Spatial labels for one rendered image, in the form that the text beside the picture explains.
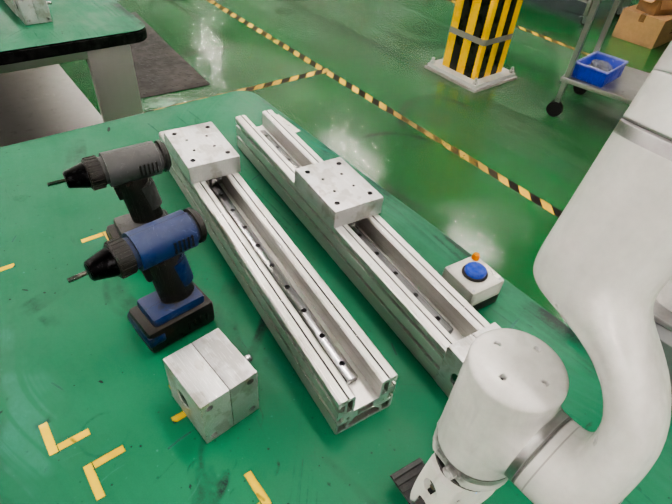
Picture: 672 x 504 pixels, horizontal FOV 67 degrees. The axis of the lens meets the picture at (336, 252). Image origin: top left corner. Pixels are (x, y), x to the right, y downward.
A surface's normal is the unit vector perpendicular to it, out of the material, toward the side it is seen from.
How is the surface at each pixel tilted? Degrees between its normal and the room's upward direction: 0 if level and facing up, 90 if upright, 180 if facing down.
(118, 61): 90
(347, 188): 0
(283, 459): 0
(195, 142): 0
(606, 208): 70
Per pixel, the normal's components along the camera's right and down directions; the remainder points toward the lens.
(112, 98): 0.61, 0.57
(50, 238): 0.07, -0.74
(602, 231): -0.76, 0.05
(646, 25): -0.75, 0.39
